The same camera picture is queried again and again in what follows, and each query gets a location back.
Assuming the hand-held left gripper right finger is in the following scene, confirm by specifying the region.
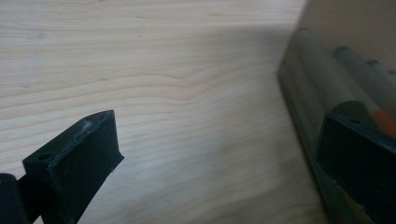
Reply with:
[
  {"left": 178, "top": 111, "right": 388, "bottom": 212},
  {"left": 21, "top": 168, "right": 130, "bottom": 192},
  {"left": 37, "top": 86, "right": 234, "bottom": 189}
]
[{"left": 315, "top": 111, "right": 396, "bottom": 224}]

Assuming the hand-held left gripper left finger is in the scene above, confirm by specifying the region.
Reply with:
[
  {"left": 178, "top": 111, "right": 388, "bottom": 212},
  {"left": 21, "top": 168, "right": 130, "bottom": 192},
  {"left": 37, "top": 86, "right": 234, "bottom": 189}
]
[{"left": 21, "top": 109, "right": 125, "bottom": 224}]

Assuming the bunch of coloured markers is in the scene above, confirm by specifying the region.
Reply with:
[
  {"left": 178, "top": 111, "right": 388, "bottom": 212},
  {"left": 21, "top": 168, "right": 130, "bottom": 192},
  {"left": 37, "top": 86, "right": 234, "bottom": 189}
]
[{"left": 279, "top": 27, "right": 396, "bottom": 132}]

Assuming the orange-red cap marker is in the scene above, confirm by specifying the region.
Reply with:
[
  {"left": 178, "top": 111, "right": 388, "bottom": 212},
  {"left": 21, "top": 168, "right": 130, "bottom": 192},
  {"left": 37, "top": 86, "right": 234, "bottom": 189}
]
[{"left": 332, "top": 46, "right": 396, "bottom": 138}]

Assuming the transparent grey storage box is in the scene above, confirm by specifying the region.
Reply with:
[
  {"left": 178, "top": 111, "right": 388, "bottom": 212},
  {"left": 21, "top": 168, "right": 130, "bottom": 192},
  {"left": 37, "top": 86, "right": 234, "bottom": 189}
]
[{"left": 276, "top": 0, "right": 396, "bottom": 224}]

